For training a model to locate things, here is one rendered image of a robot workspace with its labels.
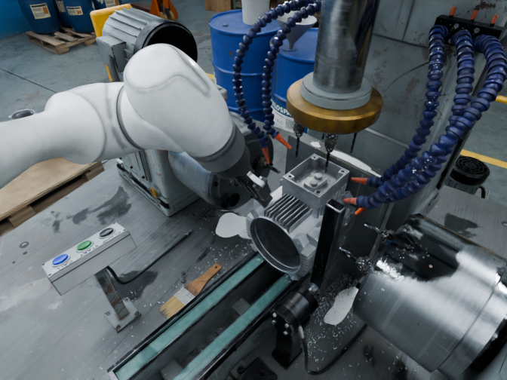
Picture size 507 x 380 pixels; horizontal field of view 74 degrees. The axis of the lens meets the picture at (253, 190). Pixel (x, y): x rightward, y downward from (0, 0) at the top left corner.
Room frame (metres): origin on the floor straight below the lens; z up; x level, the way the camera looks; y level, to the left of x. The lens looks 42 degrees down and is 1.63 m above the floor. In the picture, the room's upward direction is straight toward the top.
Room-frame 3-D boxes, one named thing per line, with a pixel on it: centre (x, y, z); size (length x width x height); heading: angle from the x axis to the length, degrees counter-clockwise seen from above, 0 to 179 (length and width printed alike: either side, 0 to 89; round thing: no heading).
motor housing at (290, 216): (0.56, -0.12, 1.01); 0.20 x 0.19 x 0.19; 137
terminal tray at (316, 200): (0.59, -0.14, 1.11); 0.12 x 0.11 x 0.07; 137
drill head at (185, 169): (0.82, 0.13, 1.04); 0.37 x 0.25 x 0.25; 45
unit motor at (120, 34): (0.99, 0.35, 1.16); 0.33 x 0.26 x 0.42; 45
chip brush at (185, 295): (0.50, 0.17, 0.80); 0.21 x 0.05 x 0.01; 140
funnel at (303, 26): (2.13, -0.25, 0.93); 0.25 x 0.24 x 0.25; 147
